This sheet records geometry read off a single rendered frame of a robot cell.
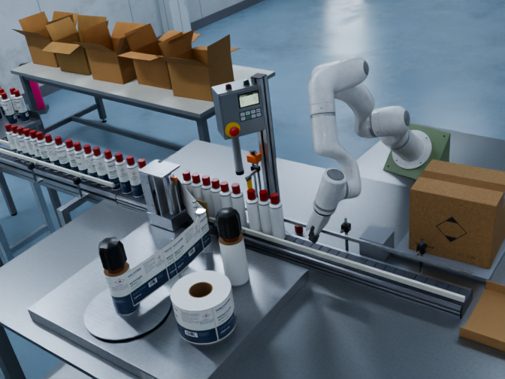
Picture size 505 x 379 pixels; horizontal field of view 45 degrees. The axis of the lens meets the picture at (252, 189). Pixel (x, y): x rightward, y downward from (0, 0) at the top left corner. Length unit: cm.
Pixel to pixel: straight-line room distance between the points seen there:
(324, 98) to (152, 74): 248
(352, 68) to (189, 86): 206
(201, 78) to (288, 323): 227
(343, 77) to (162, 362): 115
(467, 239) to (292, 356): 76
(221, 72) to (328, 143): 207
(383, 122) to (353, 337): 92
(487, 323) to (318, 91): 95
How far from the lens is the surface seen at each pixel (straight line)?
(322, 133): 213
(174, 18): 813
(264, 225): 242
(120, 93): 450
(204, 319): 198
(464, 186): 229
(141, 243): 257
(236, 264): 217
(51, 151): 327
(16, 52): 703
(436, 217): 229
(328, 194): 212
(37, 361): 356
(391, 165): 296
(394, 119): 255
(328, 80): 217
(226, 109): 229
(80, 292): 241
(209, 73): 400
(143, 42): 463
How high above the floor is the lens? 230
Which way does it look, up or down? 30 degrees down
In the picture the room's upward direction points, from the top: 8 degrees counter-clockwise
